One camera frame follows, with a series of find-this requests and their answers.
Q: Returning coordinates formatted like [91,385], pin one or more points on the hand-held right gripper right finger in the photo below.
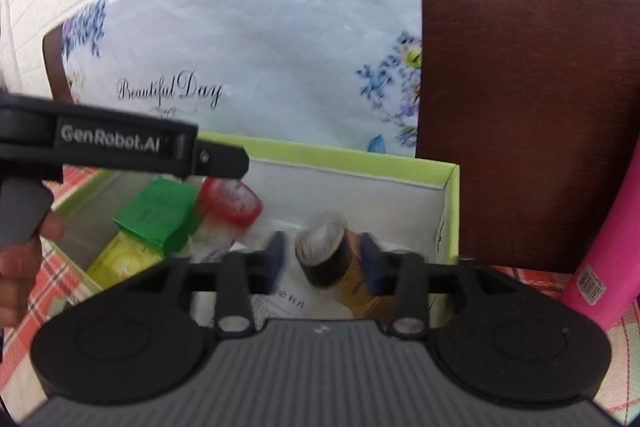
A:
[371,267]

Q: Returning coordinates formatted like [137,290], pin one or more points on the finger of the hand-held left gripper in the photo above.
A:
[222,162]

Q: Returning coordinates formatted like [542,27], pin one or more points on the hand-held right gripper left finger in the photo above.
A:
[275,259]

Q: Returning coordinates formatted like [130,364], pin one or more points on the shiny gold box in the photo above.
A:
[356,294]

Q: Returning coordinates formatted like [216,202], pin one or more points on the red tape roll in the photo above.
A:
[230,202]

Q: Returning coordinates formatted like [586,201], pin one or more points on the black tape roll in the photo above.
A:
[325,267]

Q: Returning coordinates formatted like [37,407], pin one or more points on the light green cardboard box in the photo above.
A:
[350,172]

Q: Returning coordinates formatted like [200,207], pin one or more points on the yellow box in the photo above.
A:
[120,262]

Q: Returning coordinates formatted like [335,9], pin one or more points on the person's left hand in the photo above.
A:
[17,277]

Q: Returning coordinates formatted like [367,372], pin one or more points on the floral plastic bag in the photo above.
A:
[250,32]

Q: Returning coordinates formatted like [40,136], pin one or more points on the brown wooden headboard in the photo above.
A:
[525,107]

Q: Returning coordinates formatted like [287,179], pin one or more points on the pink thermos bottle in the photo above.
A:
[605,257]

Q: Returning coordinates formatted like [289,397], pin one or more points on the plaid blanket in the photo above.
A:
[622,352]

